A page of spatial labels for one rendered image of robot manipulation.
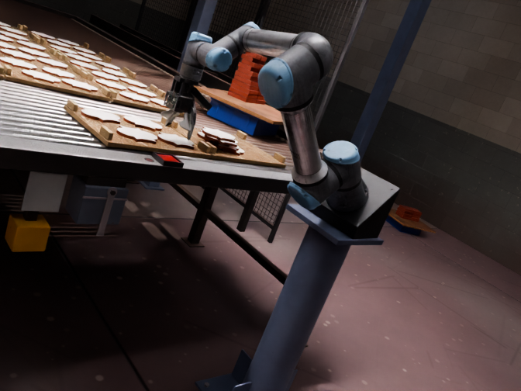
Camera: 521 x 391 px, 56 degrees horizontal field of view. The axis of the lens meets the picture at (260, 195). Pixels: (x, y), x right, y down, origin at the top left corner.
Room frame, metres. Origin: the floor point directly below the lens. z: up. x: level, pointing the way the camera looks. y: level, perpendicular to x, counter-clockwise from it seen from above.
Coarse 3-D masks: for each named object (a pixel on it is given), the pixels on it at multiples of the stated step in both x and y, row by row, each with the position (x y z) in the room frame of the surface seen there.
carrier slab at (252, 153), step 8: (176, 128) 1.93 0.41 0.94; (184, 136) 1.86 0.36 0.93; (192, 136) 1.90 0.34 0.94; (240, 144) 2.09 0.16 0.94; (248, 144) 2.15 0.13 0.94; (216, 152) 1.79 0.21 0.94; (224, 152) 1.83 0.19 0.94; (248, 152) 1.99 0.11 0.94; (256, 152) 2.05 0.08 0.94; (264, 152) 2.12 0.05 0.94; (224, 160) 1.77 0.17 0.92; (232, 160) 1.80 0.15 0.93; (240, 160) 1.84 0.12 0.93; (248, 160) 1.87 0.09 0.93; (256, 160) 1.91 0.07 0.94; (264, 160) 1.96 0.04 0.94; (272, 160) 2.02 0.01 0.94
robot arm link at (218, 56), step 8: (224, 40) 1.63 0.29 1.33; (232, 40) 1.64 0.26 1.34; (200, 48) 1.63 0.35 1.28; (208, 48) 1.61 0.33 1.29; (216, 48) 1.59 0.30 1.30; (224, 48) 1.60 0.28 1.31; (232, 48) 1.63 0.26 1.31; (200, 56) 1.62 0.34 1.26; (208, 56) 1.59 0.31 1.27; (216, 56) 1.57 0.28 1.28; (224, 56) 1.59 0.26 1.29; (232, 56) 1.64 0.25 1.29; (208, 64) 1.60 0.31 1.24; (216, 64) 1.58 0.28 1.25; (224, 64) 1.60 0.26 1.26
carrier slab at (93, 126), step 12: (84, 120) 1.54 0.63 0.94; (96, 120) 1.60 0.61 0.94; (120, 120) 1.72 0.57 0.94; (96, 132) 1.47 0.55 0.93; (156, 132) 1.74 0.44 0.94; (168, 132) 1.82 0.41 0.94; (108, 144) 1.42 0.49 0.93; (120, 144) 1.45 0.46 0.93; (132, 144) 1.48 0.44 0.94; (144, 144) 1.53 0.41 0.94; (156, 144) 1.58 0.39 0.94; (168, 144) 1.64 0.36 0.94; (192, 156) 1.66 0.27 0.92; (204, 156) 1.70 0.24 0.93
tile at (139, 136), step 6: (120, 126) 1.60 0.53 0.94; (120, 132) 1.53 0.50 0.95; (126, 132) 1.55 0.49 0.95; (132, 132) 1.58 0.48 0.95; (138, 132) 1.61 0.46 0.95; (144, 132) 1.64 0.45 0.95; (132, 138) 1.54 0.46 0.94; (138, 138) 1.53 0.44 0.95; (144, 138) 1.56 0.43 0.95; (150, 138) 1.59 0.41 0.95; (156, 138) 1.61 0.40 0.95
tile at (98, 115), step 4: (84, 108) 1.65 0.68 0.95; (84, 112) 1.59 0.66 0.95; (88, 112) 1.61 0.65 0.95; (92, 112) 1.63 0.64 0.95; (96, 112) 1.65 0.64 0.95; (100, 112) 1.67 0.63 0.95; (104, 112) 1.69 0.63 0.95; (108, 112) 1.71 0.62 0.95; (88, 116) 1.59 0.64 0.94; (92, 116) 1.59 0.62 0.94; (96, 116) 1.60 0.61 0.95; (100, 116) 1.62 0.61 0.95; (104, 116) 1.64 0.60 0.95; (108, 116) 1.66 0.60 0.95; (112, 116) 1.68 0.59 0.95; (116, 116) 1.70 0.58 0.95; (100, 120) 1.60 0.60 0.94; (104, 120) 1.60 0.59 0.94; (108, 120) 1.62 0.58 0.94; (112, 120) 1.64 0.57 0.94; (116, 120) 1.65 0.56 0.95
